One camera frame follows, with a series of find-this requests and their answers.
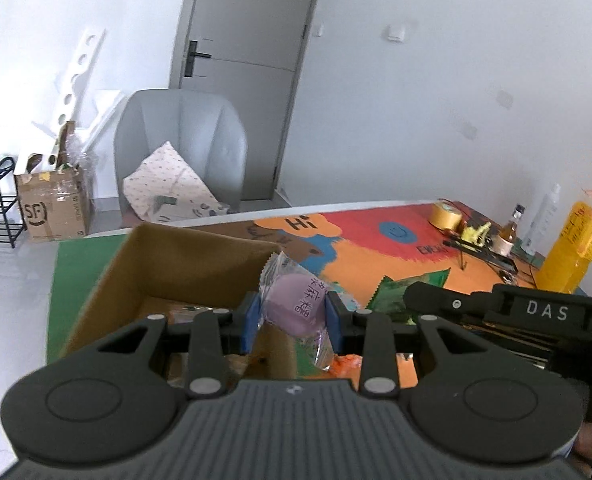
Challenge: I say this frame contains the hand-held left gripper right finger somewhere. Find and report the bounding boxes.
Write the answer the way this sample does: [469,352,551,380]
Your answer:
[325,290,497,402]

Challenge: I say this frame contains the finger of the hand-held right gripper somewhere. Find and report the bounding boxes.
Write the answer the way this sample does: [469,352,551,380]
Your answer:
[402,281,499,323]

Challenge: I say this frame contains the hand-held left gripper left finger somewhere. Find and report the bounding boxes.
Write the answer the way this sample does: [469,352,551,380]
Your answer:
[91,293,263,401]

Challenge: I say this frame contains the purple snack packet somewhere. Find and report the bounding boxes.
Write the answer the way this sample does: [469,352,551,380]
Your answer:
[258,252,337,371]

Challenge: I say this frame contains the green snack packet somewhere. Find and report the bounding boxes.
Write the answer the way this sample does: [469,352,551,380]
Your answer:
[367,268,451,325]

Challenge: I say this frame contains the brown cardboard box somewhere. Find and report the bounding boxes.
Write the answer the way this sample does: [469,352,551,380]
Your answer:
[58,223,297,391]

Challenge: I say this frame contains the black folding stand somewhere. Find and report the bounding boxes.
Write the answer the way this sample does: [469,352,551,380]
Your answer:
[443,237,519,281]

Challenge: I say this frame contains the large yellow snack bag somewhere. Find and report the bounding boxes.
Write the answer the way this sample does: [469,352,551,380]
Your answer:
[538,184,592,293]

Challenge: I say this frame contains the yellow clip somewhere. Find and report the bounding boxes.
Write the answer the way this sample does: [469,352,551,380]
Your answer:
[460,222,491,246]

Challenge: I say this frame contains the colourful cat printed table mat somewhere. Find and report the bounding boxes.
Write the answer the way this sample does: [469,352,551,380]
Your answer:
[46,208,591,391]

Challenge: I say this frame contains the small glass bottle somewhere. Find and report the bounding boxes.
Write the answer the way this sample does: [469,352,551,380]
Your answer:
[493,203,524,256]

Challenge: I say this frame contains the yellow tape roll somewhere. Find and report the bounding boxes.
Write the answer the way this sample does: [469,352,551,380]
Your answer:
[428,200,464,231]

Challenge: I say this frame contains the white plastic bottle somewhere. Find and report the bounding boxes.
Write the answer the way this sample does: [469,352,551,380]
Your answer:
[520,183,561,256]

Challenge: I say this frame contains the dotted white cushion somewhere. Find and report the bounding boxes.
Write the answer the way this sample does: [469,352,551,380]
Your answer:
[122,142,231,223]

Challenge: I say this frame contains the grey chair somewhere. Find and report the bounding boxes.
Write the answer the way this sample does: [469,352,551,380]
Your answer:
[113,89,249,221]

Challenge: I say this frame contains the grey door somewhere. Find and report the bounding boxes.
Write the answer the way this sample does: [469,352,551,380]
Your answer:
[168,0,327,208]

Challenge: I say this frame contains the taped cardboard box with clutter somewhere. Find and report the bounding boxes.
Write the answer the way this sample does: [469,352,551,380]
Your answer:
[13,120,94,243]

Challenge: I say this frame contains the white foam pieces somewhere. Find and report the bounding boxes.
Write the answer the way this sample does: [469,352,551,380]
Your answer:
[83,89,127,156]

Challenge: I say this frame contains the white perforated board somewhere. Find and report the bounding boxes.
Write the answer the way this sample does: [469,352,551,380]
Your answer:
[46,27,108,166]

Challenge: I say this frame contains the black door handle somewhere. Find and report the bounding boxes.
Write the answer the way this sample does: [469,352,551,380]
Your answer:
[182,40,211,78]

